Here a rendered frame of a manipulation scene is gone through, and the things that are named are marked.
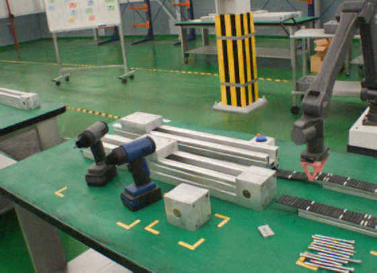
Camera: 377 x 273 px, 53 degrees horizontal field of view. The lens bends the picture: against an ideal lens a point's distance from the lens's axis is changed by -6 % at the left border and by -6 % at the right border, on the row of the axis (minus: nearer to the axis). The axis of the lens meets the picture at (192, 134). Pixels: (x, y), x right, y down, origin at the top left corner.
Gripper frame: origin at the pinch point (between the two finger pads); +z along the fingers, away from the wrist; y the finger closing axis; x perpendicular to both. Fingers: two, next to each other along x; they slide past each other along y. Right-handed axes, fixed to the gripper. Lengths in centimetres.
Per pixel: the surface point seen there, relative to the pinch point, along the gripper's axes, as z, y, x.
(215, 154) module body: -2.3, 5.0, -37.4
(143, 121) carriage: -10, 4, -76
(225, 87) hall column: 55, -256, -216
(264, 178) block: -6.5, 20.5, -7.8
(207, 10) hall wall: 5, -757, -611
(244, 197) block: -0.4, 23.9, -13.2
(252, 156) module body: -4.7, 5.0, -21.2
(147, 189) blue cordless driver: -3, 38, -41
